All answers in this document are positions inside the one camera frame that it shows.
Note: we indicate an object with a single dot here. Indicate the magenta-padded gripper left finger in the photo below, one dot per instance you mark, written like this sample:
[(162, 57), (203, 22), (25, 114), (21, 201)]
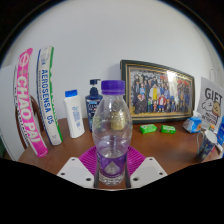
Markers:
[(77, 171)]

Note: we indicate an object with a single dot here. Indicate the framed group picture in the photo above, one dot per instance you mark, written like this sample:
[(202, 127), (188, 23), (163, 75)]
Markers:
[(156, 91)]

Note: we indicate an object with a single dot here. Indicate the clear purple-capped water bottle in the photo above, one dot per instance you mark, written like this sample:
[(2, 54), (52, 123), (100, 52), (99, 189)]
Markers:
[(112, 140)]

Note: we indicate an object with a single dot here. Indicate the white mug with blue print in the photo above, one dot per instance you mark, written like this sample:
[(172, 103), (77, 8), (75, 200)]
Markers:
[(206, 146)]

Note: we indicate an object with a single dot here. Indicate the white bottle with blue cap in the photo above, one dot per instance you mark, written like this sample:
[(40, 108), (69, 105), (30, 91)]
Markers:
[(75, 116)]

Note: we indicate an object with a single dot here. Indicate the pink shuttlecock tube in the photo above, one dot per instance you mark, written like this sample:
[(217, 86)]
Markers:
[(28, 110)]

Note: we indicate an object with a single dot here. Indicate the dark blue pump bottle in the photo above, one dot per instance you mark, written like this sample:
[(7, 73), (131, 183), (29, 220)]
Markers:
[(90, 106)]

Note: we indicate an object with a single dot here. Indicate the blue tissue pack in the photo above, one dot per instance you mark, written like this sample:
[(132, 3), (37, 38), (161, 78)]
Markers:
[(192, 124)]

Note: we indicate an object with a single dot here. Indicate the white printed paper gift bag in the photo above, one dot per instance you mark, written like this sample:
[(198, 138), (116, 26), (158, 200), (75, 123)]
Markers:
[(211, 103)]

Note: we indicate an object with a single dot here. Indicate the green soap packet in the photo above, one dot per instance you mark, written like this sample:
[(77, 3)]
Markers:
[(148, 128), (168, 129)]

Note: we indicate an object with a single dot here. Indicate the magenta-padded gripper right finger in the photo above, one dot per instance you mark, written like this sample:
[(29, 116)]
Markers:
[(146, 170)]

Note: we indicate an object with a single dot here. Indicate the white and green shuttlecock tube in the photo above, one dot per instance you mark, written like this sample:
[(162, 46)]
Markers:
[(48, 100)]

